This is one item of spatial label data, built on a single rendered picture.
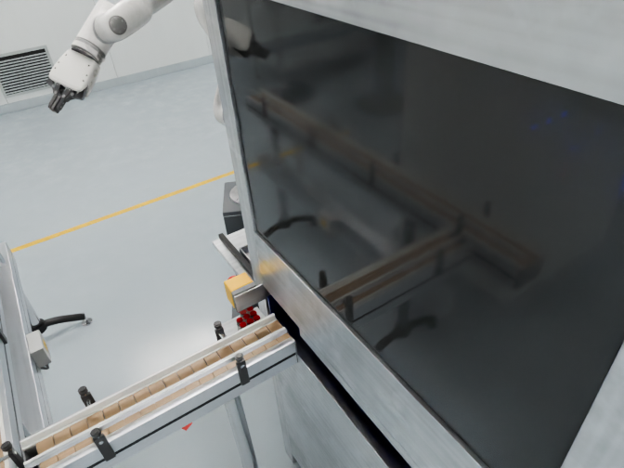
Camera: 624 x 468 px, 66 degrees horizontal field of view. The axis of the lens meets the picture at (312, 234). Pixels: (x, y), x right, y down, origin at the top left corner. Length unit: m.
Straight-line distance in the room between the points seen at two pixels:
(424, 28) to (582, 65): 0.18
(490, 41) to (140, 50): 6.19
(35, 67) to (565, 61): 6.15
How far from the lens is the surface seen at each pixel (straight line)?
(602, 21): 0.44
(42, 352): 2.20
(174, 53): 6.71
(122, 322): 2.95
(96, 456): 1.32
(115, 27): 1.46
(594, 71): 0.45
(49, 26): 6.36
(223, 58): 1.08
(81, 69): 1.50
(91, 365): 2.80
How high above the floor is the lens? 1.96
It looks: 37 degrees down
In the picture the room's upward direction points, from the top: 5 degrees counter-clockwise
